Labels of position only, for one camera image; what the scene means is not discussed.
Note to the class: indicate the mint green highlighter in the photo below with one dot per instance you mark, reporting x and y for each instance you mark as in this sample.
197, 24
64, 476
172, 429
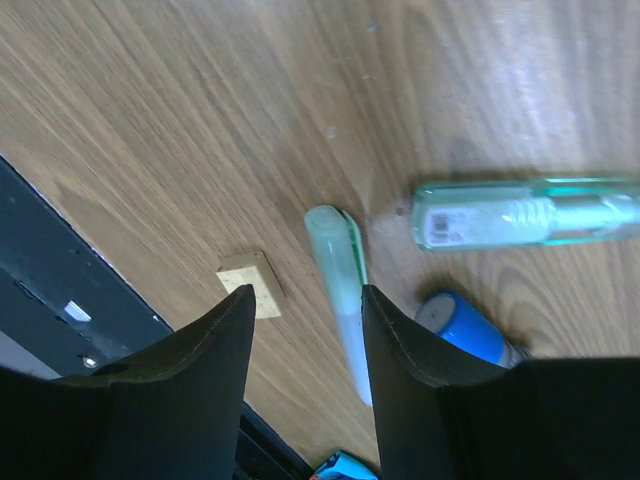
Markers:
339, 253

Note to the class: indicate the blue shark print cloth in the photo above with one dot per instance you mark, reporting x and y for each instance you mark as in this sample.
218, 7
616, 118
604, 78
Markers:
342, 466

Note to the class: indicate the blue grey glue stick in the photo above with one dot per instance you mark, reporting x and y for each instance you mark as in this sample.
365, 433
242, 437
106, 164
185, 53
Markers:
454, 319

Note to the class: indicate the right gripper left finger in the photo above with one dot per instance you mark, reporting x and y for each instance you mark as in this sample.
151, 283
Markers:
169, 411

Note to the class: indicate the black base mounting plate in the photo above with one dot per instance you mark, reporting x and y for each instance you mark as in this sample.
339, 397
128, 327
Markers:
68, 308

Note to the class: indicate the small tan eraser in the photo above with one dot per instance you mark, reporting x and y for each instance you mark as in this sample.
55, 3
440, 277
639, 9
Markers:
254, 269

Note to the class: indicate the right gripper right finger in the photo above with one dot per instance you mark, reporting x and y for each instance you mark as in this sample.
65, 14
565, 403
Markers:
441, 413

